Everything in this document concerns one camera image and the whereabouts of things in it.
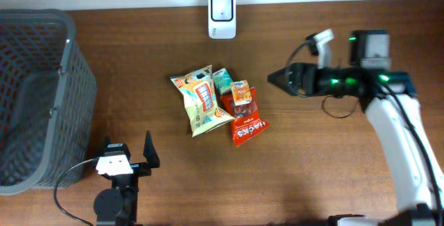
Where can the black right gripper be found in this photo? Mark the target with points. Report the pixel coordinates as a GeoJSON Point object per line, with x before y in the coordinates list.
{"type": "Point", "coordinates": [309, 68]}

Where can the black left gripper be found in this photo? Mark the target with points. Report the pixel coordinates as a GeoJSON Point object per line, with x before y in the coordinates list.
{"type": "Point", "coordinates": [141, 170]}

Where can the orange Kleenex tissue pack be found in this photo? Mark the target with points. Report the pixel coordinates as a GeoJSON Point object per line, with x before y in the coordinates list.
{"type": "Point", "coordinates": [241, 92]}

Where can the red Hacks candy bag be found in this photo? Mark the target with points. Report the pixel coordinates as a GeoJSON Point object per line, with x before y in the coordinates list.
{"type": "Point", "coordinates": [247, 123]}

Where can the beige snack chip bag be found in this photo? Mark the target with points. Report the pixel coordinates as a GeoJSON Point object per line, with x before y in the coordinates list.
{"type": "Point", "coordinates": [200, 101]}

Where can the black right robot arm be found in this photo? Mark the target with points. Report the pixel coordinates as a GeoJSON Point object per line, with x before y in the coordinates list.
{"type": "Point", "coordinates": [389, 101]}

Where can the white barcode scanner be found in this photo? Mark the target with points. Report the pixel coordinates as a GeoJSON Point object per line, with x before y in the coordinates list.
{"type": "Point", "coordinates": [222, 19]}

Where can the grey plastic mesh basket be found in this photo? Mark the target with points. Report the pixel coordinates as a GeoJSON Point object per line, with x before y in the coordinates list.
{"type": "Point", "coordinates": [48, 93]}

